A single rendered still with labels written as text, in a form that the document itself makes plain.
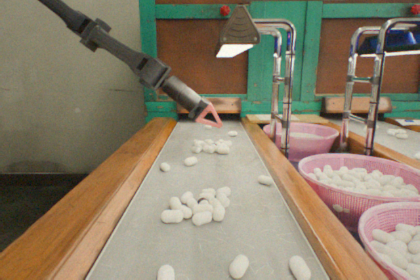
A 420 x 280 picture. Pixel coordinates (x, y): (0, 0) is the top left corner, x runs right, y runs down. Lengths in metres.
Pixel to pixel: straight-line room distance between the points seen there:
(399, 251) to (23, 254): 0.51
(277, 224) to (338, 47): 1.10
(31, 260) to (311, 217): 0.39
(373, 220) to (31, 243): 0.51
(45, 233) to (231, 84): 1.06
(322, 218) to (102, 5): 2.23
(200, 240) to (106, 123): 2.09
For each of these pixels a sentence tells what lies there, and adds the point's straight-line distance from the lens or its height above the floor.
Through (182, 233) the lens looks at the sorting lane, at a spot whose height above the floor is 0.74.
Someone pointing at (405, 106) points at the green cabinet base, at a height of 0.81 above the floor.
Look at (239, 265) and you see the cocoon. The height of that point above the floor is 0.76.
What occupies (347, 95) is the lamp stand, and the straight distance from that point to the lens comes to 1.04.
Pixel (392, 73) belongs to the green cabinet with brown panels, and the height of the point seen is 0.97.
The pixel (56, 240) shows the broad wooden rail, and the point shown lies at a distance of 0.47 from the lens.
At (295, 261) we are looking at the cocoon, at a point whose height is 0.76.
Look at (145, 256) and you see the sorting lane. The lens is 0.44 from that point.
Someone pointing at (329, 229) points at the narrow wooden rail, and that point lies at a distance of 0.47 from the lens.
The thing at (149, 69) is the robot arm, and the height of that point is 0.99.
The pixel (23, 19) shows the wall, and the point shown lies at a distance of 2.72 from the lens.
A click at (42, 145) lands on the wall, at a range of 2.75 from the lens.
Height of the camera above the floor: 1.00
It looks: 12 degrees down
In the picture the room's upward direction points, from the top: straight up
